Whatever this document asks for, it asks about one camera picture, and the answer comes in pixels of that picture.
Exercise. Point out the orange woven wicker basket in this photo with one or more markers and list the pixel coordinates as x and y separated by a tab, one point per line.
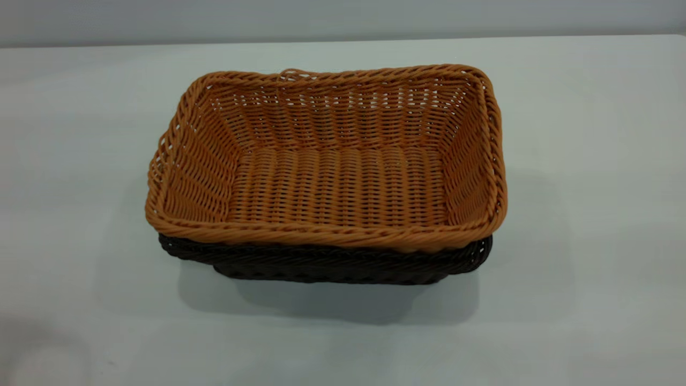
343	187

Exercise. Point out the black woven wicker basket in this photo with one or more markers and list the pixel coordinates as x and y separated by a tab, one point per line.
321	265

